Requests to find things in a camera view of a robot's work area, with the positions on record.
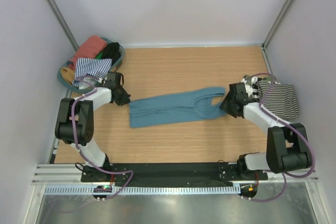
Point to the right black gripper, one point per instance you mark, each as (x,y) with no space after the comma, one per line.
(224,105)

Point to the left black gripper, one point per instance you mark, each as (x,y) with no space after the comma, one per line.
(125,100)

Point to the light blue garment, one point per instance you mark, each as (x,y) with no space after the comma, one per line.
(176,108)

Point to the thin striped black tank top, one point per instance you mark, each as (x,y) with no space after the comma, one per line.
(280,100)

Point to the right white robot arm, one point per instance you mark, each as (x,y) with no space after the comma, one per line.
(287,143)

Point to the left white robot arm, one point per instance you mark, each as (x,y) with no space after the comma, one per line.
(75,119)

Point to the wide striped folded tank top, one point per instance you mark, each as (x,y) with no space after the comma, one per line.
(254,85)

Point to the olive green folded tank top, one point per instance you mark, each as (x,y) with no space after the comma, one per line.
(269,79)

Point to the white striped garment in basket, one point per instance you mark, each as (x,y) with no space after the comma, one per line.
(87,67)

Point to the black garment in basket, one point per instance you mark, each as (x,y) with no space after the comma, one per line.
(111,51)

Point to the green garment in basket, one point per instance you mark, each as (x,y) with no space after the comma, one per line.
(100,55)

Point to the coral red garment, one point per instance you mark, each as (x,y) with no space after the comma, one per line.
(89,49)

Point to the mustard brown garment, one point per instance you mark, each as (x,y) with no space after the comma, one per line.
(67,74)

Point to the teal laundry basket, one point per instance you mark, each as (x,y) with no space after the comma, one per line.
(88,83)

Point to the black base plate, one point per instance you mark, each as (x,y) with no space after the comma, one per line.
(181,174)

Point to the slotted white cable duct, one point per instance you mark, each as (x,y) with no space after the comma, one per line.
(100,190)

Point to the aluminium frame rail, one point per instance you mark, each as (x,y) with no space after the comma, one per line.
(81,174)

